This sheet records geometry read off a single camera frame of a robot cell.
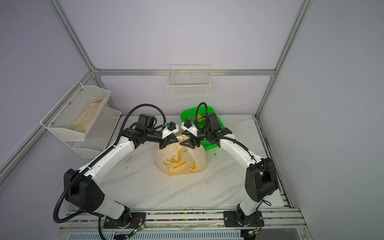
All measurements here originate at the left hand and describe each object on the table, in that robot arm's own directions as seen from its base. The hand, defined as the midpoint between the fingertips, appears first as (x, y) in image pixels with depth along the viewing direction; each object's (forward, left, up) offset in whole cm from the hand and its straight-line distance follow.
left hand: (177, 139), depth 76 cm
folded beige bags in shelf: (+6, +50, +5) cm, 50 cm away
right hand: (+2, -2, 0) cm, 3 cm away
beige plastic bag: (-7, +1, -9) cm, 11 cm away
